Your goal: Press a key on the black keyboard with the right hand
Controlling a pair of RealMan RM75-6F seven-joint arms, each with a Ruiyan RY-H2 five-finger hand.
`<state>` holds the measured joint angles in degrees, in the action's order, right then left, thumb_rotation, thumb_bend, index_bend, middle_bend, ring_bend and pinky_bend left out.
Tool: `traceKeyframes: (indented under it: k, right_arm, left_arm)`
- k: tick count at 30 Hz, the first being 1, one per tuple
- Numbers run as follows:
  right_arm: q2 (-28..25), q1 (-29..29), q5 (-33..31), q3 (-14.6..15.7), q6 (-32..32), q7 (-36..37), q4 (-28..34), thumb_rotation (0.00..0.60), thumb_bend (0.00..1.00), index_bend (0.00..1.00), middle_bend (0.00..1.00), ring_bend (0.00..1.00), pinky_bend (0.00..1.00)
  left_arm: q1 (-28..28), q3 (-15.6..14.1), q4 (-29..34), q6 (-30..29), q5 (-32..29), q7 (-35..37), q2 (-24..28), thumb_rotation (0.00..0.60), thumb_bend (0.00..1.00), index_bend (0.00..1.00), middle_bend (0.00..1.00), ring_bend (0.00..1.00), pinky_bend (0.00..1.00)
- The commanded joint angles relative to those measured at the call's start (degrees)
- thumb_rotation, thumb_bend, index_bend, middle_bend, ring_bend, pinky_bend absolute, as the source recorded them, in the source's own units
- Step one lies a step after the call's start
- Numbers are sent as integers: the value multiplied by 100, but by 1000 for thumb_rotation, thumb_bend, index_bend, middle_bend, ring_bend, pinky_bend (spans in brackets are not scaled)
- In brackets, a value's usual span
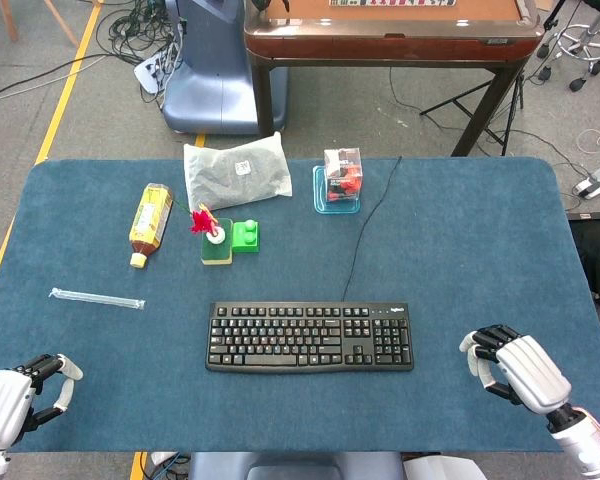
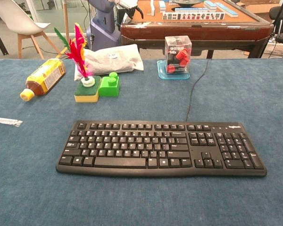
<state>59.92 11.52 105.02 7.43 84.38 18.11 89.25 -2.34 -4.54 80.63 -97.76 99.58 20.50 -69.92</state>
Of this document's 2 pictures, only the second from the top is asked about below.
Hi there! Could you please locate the black Logitech keyboard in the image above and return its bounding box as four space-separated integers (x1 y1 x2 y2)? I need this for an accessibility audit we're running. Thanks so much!
56 120 267 178

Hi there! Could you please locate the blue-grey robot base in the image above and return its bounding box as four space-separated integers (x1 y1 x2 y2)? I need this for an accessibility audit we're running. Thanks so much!
86 0 121 52

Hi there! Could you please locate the green toy building block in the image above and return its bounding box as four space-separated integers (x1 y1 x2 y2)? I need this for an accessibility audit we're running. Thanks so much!
98 72 121 97

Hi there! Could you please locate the blue transparent plastic tray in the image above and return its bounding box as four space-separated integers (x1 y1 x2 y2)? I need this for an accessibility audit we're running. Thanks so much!
157 59 191 81

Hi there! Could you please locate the green and yellow sponge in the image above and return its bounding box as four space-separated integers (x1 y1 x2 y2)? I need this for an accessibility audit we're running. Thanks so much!
74 75 102 103

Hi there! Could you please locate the white padded mailer bag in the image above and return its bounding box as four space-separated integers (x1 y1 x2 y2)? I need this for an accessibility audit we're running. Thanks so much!
74 44 144 81

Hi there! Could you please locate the clear box with red parts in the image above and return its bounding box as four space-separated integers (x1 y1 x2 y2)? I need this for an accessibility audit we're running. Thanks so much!
164 35 192 74

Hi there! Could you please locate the red feather shuttlecock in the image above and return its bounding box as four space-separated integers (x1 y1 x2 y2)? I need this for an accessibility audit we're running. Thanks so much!
54 22 96 88

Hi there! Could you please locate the blue table cloth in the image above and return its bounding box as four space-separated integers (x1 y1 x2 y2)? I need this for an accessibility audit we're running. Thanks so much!
0 58 283 226

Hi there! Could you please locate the brown mahjong table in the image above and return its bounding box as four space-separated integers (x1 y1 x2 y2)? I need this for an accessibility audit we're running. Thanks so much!
119 0 274 59

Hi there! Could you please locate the yellow-label tea bottle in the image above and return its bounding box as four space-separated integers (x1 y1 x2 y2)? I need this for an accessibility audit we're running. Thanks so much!
19 58 67 102

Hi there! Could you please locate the row of face-up mahjong tiles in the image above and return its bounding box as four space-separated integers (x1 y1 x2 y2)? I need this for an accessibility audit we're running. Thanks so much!
162 12 225 21

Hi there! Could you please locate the short stack of blue mahjong tiles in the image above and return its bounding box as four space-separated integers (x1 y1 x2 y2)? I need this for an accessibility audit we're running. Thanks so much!
203 0 218 11

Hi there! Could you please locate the long stack of blue mahjong tiles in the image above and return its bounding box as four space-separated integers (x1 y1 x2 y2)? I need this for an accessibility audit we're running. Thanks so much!
214 2 239 18

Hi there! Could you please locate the wrapped clear straw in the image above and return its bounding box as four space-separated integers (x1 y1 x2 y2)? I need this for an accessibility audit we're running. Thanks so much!
0 116 23 128

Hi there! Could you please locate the white plastic basket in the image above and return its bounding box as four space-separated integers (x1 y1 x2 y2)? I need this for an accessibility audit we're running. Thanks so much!
265 42 283 57

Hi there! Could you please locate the white chair with wooden legs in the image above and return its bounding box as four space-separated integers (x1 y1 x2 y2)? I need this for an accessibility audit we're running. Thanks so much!
0 0 62 59

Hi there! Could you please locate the black office chair chrome base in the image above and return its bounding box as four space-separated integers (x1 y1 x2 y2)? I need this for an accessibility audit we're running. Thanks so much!
268 6 283 58

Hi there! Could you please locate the thin black cable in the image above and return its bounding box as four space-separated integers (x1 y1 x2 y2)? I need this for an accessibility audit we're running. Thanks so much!
185 58 212 122

